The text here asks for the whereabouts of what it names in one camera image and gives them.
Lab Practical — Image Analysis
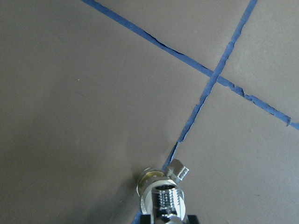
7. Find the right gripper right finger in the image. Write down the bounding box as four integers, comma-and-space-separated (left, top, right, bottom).
186, 215, 199, 224

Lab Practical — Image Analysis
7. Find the brown paper table cover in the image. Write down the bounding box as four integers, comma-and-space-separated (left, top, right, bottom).
0, 0, 299, 224

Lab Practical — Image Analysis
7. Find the white PPR valve fitting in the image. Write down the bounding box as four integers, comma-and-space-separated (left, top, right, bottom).
136, 159, 189, 220

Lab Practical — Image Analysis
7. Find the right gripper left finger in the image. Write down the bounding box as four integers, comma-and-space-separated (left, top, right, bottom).
140, 214, 152, 224

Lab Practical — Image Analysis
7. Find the small metal valve handle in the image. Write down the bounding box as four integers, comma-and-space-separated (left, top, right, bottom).
151, 184, 185, 224

